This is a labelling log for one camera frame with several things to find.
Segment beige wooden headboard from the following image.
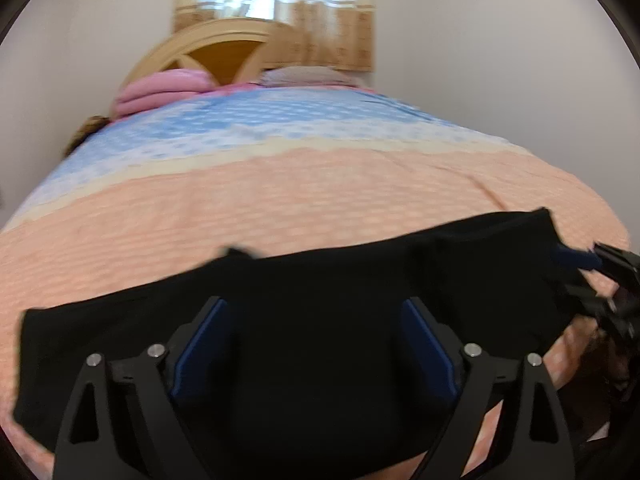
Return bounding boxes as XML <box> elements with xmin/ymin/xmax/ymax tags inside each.
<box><xmin>122</xmin><ymin>18</ymin><xmax>304</xmax><ymax>86</ymax></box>

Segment beige floral window curtain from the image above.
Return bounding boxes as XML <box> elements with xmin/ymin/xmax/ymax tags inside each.
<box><xmin>174</xmin><ymin>0</ymin><xmax>375</xmax><ymax>73</ymax></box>

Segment pink folded blanket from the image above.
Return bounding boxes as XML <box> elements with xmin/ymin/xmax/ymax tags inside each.
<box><xmin>112</xmin><ymin>68</ymin><xmax>218</xmax><ymax>119</ymax></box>

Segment black pants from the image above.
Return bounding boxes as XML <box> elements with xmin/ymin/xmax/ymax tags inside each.
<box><xmin>13</xmin><ymin>209</ymin><xmax>587</xmax><ymax>479</ymax></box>

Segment striped pillow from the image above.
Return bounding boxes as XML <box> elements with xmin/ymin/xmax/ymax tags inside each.
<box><xmin>259</xmin><ymin>66</ymin><xmax>359</xmax><ymax>88</ymax></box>

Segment pastel patterned bed cover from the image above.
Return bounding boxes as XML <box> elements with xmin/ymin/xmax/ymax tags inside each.
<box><xmin>1</xmin><ymin>86</ymin><xmax>630</xmax><ymax>479</ymax></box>

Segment brown plush item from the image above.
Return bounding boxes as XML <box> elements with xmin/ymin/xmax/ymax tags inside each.
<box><xmin>63</xmin><ymin>116</ymin><xmax>111</xmax><ymax>158</ymax></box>

